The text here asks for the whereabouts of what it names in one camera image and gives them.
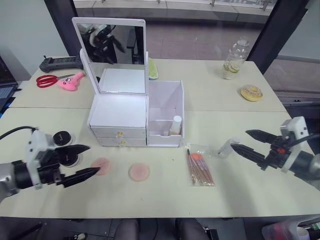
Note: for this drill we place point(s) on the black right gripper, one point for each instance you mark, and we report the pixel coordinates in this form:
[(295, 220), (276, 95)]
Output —
[(277, 155)]

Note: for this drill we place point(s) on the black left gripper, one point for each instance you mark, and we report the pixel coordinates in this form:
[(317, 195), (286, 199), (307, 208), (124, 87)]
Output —
[(50, 167)]

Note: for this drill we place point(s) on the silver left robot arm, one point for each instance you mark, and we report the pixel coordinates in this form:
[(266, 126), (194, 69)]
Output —
[(10, 176)]

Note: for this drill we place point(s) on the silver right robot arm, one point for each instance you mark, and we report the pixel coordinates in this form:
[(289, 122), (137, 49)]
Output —
[(308, 165)]

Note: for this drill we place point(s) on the pink round makeup sponge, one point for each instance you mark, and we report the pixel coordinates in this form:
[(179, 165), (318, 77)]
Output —
[(139, 172), (106, 163)]

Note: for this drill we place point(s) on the white drawer with gold knob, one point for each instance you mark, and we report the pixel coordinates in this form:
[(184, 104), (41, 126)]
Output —
[(107, 132), (110, 142)]

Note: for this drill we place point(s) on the pink brush set in bag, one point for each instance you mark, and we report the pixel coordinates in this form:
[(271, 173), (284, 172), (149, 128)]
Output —
[(200, 167)]

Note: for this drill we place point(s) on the white makeup organizer box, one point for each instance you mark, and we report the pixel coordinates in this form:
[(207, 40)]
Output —
[(117, 112)]

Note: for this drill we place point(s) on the white framed organizer mirror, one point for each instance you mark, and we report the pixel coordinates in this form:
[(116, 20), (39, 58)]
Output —
[(112, 72)]

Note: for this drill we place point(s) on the black and white round compact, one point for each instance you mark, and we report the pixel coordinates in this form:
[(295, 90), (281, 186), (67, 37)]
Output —
[(75, 161)]

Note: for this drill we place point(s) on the small clear bottle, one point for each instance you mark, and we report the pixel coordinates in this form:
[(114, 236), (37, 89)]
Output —
[(226, 148)]

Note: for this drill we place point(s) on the yellow sprinkled donut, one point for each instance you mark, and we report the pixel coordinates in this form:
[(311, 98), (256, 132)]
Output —
[(251, 93)]

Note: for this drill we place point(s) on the pink plush toy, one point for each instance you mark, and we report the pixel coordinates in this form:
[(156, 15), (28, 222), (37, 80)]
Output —
[(68, 83)]

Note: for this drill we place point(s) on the beige bottle with white cap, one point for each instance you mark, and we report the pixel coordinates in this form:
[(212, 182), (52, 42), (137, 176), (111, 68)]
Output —
[(175, 127)]

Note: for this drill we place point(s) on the clear bottle with lemon slices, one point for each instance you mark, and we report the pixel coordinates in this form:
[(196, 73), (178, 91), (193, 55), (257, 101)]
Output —
[(233, 62)]

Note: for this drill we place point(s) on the black handheld device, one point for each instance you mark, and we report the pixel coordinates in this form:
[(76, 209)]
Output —
[(60, 63)]

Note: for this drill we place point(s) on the dark laptop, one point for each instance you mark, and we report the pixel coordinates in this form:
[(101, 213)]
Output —
[(6, 85)]

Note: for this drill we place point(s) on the dark rounded shape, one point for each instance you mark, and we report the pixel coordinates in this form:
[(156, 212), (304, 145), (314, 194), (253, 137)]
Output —
[(191, 231)]

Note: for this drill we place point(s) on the green cloth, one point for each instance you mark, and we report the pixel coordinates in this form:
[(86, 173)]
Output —
[(153, 70)]

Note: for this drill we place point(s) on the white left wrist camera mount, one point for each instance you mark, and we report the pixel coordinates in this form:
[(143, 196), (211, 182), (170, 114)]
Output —
[(37, 142)]

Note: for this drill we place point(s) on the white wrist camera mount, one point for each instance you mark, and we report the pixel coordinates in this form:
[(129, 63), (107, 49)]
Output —
[(37, 142), (297, 126)]

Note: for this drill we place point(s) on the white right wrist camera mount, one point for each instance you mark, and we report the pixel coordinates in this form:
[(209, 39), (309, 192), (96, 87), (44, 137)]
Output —
[(297, 126)]

